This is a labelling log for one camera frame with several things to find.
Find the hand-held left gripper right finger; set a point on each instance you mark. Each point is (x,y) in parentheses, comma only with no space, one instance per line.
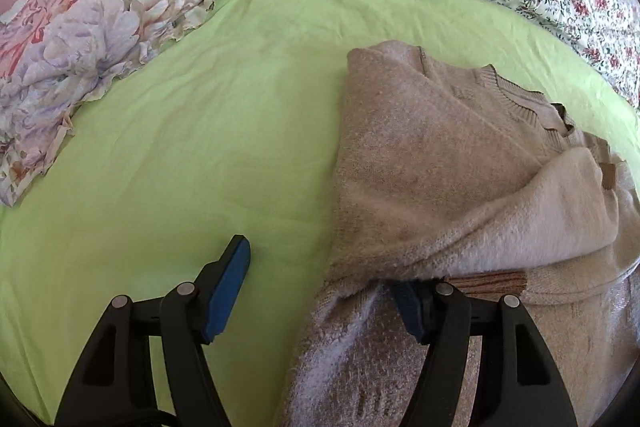
(407,307)

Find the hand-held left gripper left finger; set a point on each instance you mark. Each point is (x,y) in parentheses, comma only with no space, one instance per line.
(227,287)

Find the beige knit sweater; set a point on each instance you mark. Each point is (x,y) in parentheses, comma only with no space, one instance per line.
(425,157)

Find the green bed sheet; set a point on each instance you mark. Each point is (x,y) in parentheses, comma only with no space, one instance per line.
(200,132)

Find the pastel floral ruffled pillow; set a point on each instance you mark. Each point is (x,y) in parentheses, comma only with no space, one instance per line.
(90,32)

